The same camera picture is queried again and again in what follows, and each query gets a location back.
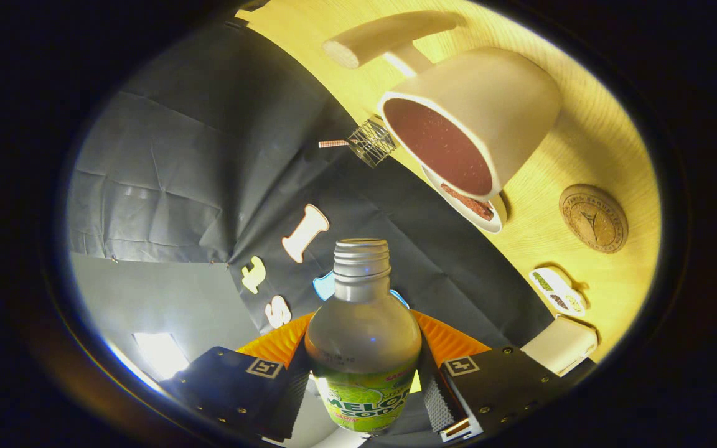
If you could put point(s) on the white divided condiment dish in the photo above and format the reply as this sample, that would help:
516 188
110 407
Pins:
554 289

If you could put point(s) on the white round plate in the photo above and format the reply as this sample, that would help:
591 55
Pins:
496 219

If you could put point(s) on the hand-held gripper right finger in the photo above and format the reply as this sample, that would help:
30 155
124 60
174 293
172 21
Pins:
439 404

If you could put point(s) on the ceiling light panel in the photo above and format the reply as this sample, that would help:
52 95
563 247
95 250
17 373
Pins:
159 354

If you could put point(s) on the round cork coaster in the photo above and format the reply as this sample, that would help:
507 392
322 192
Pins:
592 218

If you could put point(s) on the brown sausage piece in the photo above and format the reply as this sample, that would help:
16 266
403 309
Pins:
467 202

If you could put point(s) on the white toaster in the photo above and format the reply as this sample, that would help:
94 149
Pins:
561 345

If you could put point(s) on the striped paper straw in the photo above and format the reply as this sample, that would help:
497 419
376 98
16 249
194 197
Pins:
333 144

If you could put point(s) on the silver bottle with green label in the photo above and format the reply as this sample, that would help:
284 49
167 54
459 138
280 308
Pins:
361 330

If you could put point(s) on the wooden table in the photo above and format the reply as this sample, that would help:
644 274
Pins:
582 143

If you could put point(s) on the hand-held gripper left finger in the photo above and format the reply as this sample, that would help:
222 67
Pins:
287 410

